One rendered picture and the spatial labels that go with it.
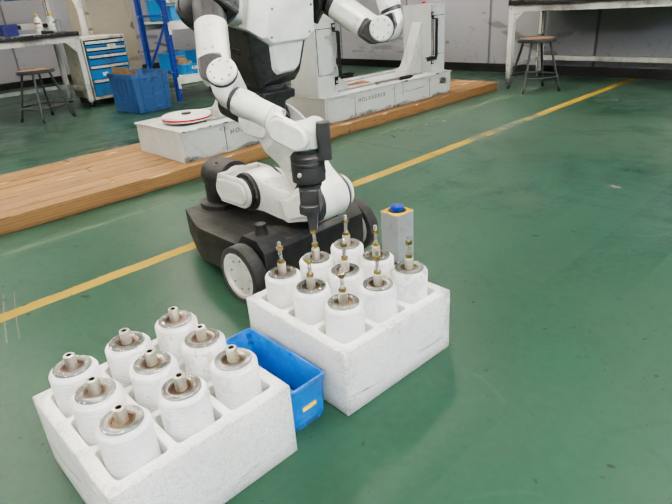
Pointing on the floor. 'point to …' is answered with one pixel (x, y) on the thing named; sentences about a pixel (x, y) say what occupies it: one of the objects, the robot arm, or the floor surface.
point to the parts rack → (166, 42)
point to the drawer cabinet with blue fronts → (98, 64)
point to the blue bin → (272, 358)
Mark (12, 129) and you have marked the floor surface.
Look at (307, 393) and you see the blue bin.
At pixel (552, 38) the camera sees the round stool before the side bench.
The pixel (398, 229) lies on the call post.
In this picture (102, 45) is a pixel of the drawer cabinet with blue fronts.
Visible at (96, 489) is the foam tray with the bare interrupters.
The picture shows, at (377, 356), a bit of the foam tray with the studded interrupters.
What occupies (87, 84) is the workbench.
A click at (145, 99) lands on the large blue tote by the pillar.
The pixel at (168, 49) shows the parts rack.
